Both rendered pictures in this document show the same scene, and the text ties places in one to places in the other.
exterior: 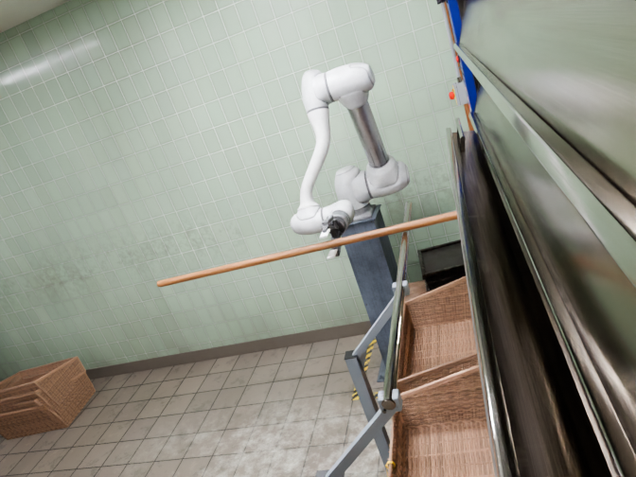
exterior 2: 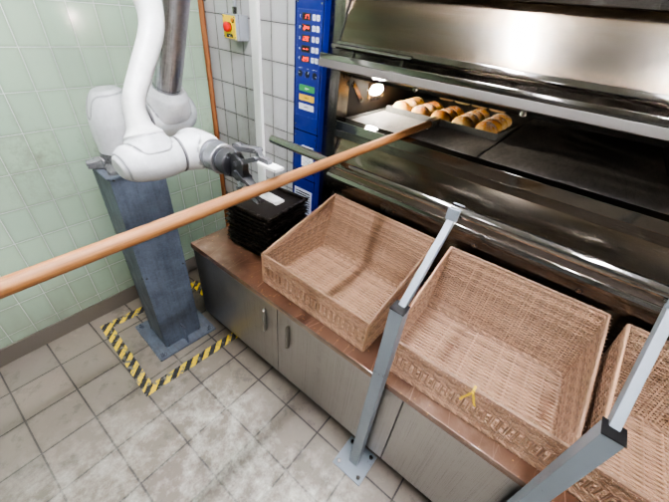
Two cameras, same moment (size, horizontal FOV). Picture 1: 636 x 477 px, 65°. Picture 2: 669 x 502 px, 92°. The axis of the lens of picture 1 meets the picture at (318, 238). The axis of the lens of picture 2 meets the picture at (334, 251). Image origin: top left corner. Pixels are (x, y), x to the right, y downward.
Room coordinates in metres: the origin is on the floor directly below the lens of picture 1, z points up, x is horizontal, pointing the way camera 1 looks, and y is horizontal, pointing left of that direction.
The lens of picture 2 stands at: (1.41, 0.67, 1.56)
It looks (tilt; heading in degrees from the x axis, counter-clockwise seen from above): 36 degrees down; 286
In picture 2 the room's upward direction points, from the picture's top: 6 degrees clockwise
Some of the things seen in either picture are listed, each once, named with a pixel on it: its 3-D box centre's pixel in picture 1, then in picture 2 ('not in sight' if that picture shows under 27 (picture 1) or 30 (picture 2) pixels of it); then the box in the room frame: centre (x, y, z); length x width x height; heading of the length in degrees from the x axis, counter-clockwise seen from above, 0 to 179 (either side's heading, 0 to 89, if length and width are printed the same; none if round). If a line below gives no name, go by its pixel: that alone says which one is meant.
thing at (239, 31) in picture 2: (462, 92); (235, 27); (2.45, -0.91, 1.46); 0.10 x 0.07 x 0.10; 161
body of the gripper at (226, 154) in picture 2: (335, 229); (235, 164); (1.94, -0.08, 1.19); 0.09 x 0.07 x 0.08; 160
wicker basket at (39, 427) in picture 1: (41, 404); not in sight; (3.42, 2.42, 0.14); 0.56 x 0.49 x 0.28; 77
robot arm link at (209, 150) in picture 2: (338, 221); (219, 156); (2.01, -0.11, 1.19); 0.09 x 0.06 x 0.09; 70
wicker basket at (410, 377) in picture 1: (459, 331); (346, 261); (1.65, -0.40, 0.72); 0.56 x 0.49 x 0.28; 160
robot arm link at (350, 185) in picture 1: (351, 186); (115, 119); (2.56, -0.26, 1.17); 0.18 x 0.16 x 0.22; 72
